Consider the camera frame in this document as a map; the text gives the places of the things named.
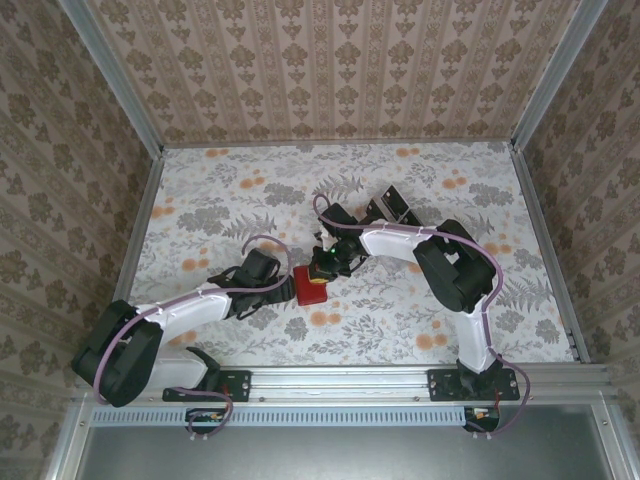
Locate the red leather card holder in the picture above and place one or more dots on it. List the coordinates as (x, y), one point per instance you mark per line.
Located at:
(310, 295)

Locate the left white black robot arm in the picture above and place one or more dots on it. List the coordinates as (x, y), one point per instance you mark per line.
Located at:
(185, 320)

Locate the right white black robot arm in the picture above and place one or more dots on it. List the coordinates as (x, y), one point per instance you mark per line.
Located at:
(390, 245)

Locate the black electronics connector box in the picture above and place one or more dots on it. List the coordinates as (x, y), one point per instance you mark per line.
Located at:
(482, 417)
(205, 417)

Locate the grey metal panel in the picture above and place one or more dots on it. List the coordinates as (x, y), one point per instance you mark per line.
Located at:
(350, 455)

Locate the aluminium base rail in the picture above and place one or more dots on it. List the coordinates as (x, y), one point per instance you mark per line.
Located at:
(340, 385)

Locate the aluminium wall rail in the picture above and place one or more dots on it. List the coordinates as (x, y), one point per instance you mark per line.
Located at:
(340, 142)

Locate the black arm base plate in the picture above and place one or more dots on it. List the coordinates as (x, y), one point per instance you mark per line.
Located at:
(240, 387)
(442, 387)

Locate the aluminium side rail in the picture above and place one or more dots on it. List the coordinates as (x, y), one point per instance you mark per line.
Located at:
(134, 250)
(537, 225)

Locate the aluminium frame post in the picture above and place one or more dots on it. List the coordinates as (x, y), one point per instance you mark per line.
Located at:
(119, 85)
(556, 75)

